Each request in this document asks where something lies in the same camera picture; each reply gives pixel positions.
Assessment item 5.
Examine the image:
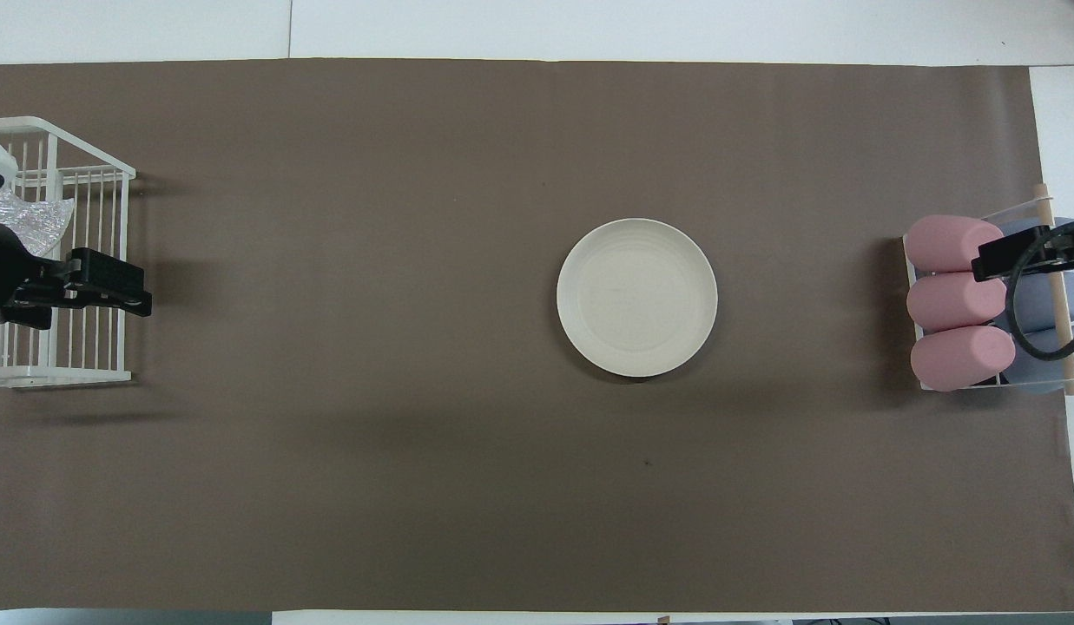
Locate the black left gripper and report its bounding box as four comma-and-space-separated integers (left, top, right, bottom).
0, 217, 154, 331

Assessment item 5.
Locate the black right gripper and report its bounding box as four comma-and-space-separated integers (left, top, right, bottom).
973, 219, 1074, 283

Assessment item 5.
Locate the silver mesh sponge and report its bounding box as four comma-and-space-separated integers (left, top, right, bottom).
0, 191, 76, 258

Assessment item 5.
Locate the cream round plate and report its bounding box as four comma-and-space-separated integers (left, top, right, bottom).
557, 218, 719, 378

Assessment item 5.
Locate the pink plastic cup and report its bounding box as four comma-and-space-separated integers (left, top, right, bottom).
910, 326, 1017, 393
904, 215, 1006, 274
906, 272, 1009, 333

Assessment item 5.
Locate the white cup rack wooden rod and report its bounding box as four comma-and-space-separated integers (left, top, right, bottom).
901, 182, 1074, 398

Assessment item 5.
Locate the brown paper table mat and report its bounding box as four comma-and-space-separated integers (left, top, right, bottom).
0, 58, 1074, 614

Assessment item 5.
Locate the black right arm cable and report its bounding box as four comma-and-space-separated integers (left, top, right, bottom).
1005, 224, 1074, 362

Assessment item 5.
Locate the white wire dish rack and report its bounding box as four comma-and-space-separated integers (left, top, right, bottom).
0, 116, 137, 388

